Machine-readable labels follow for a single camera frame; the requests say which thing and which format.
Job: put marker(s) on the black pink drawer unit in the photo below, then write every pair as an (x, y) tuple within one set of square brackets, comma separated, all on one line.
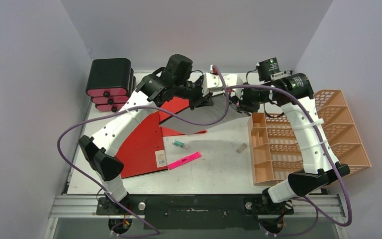
[(110, 83)]

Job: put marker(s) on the small beige eraser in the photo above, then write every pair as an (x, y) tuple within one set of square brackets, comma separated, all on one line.
[(241, 148)]

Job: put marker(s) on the black clipboard with paper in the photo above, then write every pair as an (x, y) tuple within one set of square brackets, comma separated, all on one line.
[(202, 115)]

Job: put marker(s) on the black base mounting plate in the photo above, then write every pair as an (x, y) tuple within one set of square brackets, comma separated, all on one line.
[(208, 211)]

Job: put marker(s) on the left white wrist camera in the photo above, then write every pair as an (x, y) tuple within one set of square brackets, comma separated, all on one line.
[(211, 84)]

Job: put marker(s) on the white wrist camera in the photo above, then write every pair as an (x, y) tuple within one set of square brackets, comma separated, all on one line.
[(211, 84), (234, 80)]

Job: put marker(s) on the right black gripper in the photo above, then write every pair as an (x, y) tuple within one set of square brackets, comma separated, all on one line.
[(244, 102)]

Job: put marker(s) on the thick red binder folder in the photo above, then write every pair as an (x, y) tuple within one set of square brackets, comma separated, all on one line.
[(143, 151)]

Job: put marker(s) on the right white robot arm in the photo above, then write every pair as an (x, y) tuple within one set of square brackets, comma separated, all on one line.
[(294, 94)]

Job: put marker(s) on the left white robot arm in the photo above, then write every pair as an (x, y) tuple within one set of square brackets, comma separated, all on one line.
[(152, 91)]

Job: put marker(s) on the green white glue stick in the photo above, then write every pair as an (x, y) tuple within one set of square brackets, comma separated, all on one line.
[(179, 144)]

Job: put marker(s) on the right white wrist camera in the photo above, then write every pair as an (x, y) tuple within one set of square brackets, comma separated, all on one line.
[(234, 80)]

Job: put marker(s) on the pink highlighter marker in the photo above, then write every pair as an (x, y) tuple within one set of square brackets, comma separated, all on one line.
[(184, 160)]

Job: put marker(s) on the thin red folder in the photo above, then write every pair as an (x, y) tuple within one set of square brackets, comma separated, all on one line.
[(174, 105)]

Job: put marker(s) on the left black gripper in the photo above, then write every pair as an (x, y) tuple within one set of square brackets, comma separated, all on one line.
[(201, 101)]

